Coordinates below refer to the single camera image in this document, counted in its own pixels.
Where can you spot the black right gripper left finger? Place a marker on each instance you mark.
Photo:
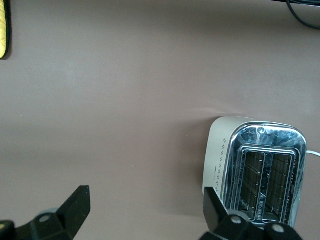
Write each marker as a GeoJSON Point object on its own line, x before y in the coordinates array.
{"type": "Point", "coordinates": [72, 207]}

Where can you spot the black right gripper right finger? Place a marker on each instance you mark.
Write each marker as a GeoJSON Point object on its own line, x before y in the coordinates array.
{"type": "Point", "coordinates": [215, 212]}

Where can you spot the cream and chrome toaster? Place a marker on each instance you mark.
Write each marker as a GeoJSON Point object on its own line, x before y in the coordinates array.
{"type": "Point", "coordinates": [217, 150]}

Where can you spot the brown table cloth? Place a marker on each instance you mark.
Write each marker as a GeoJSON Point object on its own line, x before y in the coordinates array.
{"type": "Point", "coordinates": [125, 100]}

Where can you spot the yellow quilted oven mitt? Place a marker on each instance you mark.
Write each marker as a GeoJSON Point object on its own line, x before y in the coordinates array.
{"type": "Point", "coordinates": [2, 27]}

